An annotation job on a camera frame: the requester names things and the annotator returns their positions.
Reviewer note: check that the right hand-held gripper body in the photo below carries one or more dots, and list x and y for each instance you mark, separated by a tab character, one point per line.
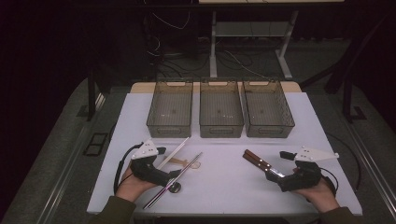
308	174

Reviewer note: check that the white chopstick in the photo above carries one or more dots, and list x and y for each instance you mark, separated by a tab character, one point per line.
170	156
178	147

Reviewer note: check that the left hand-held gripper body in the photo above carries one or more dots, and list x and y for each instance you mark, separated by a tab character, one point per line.
146	151

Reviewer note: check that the metal floor rail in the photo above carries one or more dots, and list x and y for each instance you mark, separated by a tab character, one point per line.
375	174
65	174

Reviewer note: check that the black metal stand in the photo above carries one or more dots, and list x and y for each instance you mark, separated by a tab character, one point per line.
347	99
91	102

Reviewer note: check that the smoky clear plastic bin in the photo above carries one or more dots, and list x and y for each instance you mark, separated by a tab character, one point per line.
267	109
221	109
171	109

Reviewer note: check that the person's right hand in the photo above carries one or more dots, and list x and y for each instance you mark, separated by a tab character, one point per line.
322	196

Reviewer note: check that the person's left hand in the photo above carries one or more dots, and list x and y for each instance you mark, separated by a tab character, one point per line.
132	186

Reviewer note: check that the white desk with metal legs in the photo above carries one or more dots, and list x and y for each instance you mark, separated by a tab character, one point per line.
213	46

